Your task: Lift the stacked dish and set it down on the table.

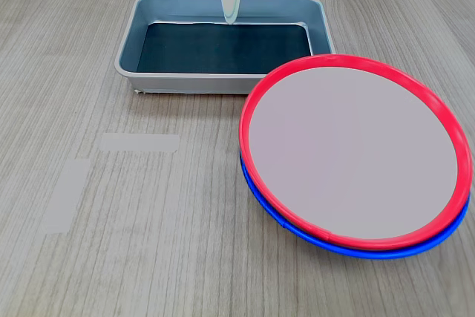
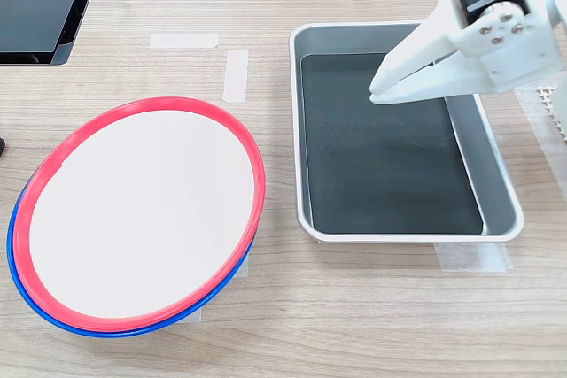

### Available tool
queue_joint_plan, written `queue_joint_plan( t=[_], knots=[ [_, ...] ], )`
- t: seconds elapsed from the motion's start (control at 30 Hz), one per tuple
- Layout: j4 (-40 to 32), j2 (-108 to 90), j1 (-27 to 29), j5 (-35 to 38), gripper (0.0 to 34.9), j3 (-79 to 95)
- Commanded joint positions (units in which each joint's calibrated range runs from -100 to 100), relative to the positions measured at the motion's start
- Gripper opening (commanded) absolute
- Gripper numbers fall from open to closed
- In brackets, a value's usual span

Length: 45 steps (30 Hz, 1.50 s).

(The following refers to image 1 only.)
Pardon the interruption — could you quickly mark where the red-rimmed white round plate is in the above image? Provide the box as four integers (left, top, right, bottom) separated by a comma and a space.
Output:
238, 53, 474, 252

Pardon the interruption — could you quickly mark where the black tray mat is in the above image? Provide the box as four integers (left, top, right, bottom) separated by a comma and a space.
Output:
136, 22, 313, 75

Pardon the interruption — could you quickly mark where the steel tray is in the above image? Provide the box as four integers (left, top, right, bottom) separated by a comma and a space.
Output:
114, 0, 337, 96

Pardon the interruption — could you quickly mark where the clear tape strip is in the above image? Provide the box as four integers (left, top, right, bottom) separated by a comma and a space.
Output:
42, 158, 92, 235
100, 132, 181, 153

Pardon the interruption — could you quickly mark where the blue-rimmed white round plate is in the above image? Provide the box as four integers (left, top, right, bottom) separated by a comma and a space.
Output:
240, 148, 471, 261

